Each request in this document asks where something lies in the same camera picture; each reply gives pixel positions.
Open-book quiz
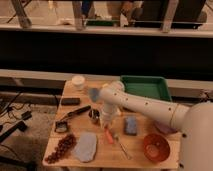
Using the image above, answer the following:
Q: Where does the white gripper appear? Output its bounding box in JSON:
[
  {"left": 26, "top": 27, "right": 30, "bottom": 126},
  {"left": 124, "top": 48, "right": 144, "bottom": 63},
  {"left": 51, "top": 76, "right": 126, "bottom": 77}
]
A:
[{"left": 100, "top": 103, "right": 118, "bottom": 128}]

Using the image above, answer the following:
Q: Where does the red orange pepper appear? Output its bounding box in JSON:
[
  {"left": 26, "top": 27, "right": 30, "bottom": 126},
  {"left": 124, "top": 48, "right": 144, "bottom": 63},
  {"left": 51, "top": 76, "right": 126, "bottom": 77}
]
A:
[{"left": 105, "top": 128, "right": 114, "bottom": 144}]

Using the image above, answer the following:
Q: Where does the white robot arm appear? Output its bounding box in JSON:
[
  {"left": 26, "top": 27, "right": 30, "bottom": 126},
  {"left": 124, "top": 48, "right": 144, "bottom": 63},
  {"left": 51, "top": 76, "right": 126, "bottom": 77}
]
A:
[{"left": 99, "top": 81, "right": 213, "bottom": 171}]

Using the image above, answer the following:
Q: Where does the small metal cup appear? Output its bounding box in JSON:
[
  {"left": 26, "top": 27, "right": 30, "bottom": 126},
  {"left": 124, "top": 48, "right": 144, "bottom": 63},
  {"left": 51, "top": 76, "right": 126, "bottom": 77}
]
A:
[{"left": 88, "top": 109, "right": 100, "bottom": 124}]

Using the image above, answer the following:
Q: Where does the white paper cup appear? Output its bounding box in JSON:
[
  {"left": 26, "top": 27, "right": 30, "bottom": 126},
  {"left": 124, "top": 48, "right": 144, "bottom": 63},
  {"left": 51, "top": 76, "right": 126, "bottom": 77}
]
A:
[{"left": 71, "top": 75, "right": 85, "bottom": 90}]

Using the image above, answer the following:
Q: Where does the small blue grey cloth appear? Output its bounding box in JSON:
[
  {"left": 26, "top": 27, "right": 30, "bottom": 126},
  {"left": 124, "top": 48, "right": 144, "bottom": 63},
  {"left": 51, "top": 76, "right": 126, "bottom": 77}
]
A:
[{"left": 88, "top": 88, "right": 99, "bottom": 102}]

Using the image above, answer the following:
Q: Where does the blue sponge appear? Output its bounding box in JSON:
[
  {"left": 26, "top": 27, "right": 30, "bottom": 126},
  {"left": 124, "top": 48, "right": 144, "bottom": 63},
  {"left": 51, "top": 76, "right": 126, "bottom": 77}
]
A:
[{"left": 124, "top": 116, "right": 137, "bottom": 136}]

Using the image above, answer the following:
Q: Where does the black rectangular block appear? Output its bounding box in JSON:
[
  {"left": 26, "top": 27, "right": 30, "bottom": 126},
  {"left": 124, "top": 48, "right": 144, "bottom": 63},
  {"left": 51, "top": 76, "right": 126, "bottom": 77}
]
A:
[{"left": 61, "top": 98, "right": 80, "bottom": 105}]

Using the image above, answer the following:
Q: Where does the metal fork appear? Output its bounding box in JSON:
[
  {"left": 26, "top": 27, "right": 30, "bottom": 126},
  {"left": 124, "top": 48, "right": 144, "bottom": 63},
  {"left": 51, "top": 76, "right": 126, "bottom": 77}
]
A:
[{"left": 113, "top": 134, "right": 132, "bottom": 160}]

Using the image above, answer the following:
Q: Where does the small black square dish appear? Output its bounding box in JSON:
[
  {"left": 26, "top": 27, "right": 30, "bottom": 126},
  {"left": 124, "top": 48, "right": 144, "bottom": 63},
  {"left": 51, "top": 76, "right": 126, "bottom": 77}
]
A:
[{"left": 55, "top": 121, "right": 68, "bottom": 133}]

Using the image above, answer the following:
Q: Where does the bunch of red grapes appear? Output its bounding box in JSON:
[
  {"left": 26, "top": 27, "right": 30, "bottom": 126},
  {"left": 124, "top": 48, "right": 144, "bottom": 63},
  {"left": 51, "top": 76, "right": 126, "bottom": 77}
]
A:
[{"left": 45, "top": 134, "right": 76, "bottom": 164}]

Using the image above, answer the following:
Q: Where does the green plastic tray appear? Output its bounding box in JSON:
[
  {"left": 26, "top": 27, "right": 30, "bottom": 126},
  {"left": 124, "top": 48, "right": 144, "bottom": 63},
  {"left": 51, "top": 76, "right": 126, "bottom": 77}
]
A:
[{"left": 120, "top": 75, "right": 172, "bottom": 102}]

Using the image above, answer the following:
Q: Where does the purple bowl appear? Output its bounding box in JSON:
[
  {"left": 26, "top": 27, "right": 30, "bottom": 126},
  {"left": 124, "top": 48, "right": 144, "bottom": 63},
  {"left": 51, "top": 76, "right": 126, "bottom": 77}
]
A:
[{"left": 154, "top": 122, "right": 176, "bottom": 135}]

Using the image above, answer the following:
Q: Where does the red orange bowl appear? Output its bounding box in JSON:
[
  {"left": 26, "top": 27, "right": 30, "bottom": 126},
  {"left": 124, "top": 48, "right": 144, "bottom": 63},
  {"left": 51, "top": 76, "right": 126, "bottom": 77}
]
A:
[{"left": 142, "top": 134, "right": 170, "bottom": 163}]

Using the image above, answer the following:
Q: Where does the black handled knife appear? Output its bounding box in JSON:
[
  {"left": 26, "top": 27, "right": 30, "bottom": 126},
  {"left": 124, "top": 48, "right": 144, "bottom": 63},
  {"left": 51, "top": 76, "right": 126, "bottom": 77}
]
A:
[{"left": 60, "top": 105, "right": 91, "bottom": 121}]

